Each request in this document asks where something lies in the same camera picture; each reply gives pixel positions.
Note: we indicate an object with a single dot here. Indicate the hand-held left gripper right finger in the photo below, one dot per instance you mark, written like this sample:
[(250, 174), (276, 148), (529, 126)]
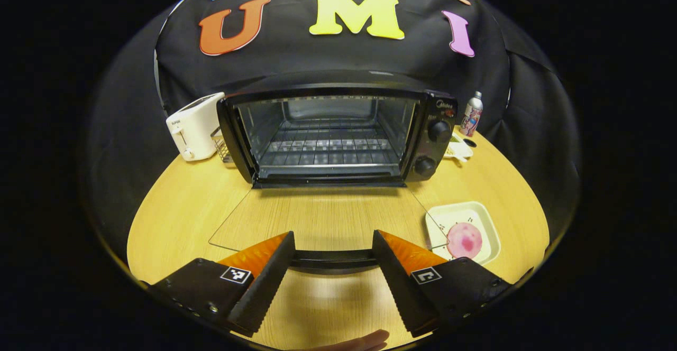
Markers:
[(402, 287)]

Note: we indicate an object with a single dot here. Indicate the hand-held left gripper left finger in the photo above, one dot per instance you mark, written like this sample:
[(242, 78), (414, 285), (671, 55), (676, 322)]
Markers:
[(264, 287)]

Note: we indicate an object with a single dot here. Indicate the pink round ham slice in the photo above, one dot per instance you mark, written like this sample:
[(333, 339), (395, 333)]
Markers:
[(464, 240)]

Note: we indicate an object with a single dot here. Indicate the white square plate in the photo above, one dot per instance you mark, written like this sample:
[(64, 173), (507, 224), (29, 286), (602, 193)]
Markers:
[(457, 213)]

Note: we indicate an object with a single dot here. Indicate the black electric oven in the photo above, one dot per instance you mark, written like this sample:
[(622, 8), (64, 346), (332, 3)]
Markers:
[(431, 150)]

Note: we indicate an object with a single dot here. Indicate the white divided tray of beans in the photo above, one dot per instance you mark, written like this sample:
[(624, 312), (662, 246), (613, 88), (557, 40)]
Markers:
[(459, 150)]

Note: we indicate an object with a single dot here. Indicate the white toaster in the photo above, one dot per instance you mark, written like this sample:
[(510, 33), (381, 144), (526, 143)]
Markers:
[(193, 126)]

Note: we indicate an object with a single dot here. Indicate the silver spray can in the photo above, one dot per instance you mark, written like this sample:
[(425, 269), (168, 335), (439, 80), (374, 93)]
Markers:
[(470, 116)]

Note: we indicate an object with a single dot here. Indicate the black backdrop cloth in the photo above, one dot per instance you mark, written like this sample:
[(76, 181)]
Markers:
[(317, 60)]

